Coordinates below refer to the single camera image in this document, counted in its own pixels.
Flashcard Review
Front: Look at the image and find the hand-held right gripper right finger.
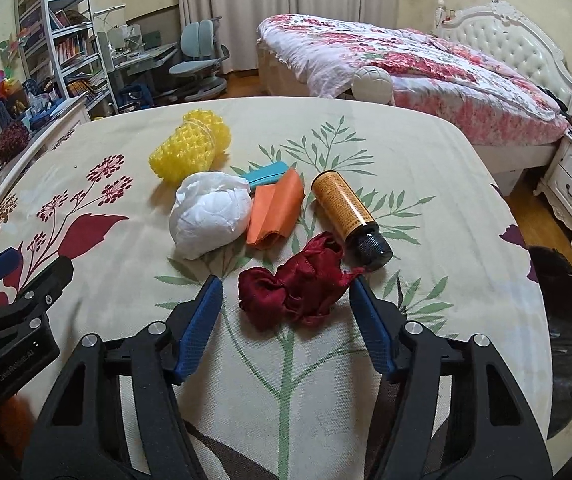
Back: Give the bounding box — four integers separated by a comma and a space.
350, 276, 554, 480

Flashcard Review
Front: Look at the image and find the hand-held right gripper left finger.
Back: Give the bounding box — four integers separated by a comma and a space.
20, 274, 224, 480

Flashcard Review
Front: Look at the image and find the dark red ribbon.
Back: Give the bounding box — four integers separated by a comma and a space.
238, 232, 367, 332

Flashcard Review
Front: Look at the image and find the white plastic bag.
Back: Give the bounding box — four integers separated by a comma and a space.
168, 171, 253, 261

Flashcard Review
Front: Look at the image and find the brown bottle with orange label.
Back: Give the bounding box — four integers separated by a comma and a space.
311, 170, 393, 272

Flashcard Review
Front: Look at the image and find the orange cloth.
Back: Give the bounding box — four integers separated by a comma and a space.
246, 167, 305, 250

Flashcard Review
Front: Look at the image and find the teal plastic case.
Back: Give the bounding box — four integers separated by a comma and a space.
240, 160, 289, 188

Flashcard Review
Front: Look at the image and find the yellow foam fruit net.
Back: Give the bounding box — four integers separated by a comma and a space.
148, 108, 231, 183

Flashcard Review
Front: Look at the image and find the bin with black bag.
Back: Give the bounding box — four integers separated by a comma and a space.
526, 245, 572, 441

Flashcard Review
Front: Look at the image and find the dark red knitted hat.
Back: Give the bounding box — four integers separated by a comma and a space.
0, 122, 31, 170

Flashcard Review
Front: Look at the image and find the floral leaf tablecloth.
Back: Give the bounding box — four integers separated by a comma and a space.
0, 95, 554, 480

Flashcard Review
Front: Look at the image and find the blue plastic crate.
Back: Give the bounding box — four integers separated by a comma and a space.
118, 85, 157, 108

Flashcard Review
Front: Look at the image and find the white volleyball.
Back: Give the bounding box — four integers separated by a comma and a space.
353, 66, 393, 106

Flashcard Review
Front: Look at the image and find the white bookshelf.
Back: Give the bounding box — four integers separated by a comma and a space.
14, 0, 119, 116

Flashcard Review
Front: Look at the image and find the grey study desk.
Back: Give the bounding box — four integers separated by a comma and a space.
93, 42, 179, 106

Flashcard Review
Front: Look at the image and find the grey blue desk chair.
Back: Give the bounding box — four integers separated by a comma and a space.
170, 19, 231, 101

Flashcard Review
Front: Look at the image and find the pink floral quilt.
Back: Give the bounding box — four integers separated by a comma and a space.
257, 14, 569, 133

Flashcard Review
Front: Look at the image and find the white tufted bed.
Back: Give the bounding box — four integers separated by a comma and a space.
256, 0, 572, 186

